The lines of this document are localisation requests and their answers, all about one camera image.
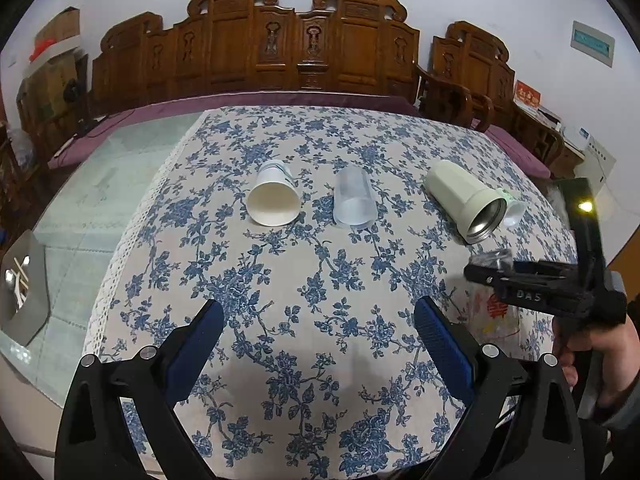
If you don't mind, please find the clear glass cup red print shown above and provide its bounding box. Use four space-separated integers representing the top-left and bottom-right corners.
468 248 520 344

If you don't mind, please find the white green yogurt cup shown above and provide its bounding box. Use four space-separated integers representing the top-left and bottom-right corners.
498 188 527 228

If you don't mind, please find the cream steel thermos cup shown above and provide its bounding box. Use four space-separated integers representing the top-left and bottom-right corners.
424 160 506 244

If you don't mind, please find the clear plastic cup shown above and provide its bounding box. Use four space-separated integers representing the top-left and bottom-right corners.
333 165 378 230

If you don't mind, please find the white paper cup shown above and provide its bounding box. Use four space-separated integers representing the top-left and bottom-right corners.
246 159 302 228

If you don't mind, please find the person's right hand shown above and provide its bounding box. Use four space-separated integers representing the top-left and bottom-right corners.
551 314 640 408

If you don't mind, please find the wooden side cabinet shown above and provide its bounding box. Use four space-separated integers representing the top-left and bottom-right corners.
511 102 585 179

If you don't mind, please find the white box device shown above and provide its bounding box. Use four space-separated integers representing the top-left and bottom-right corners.
562 125 591 152

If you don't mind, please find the purple armchair cushion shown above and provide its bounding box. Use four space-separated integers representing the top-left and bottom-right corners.
484 125 551 180

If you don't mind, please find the metal tray on table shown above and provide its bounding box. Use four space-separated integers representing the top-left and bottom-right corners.
1 230 50 347

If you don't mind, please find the blue floral tablecloth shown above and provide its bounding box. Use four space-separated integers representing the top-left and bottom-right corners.
85 106 576 479

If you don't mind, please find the red card on cabinet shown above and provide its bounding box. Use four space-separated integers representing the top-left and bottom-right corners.
514 79 541 110

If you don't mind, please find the carved wooden armchair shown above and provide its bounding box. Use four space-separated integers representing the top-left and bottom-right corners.
429 20 566 168

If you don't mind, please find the purple sofa cushion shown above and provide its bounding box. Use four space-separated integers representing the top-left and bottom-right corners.
49 91 419 169

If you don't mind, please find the lower cardboard box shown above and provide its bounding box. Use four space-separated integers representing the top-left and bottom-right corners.
16 52 89 132

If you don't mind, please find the cardboard box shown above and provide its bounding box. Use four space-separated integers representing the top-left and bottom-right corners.
30 6 80 60
16 52 89 132

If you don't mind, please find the carved wooden sofa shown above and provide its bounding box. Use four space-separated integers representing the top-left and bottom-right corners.
89 0 494 134

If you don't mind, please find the upper cardboard box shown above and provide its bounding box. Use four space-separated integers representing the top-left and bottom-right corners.
30 6 80 60

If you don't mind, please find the grey wall electrical panel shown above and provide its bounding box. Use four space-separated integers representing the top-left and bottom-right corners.
570 21 615 67

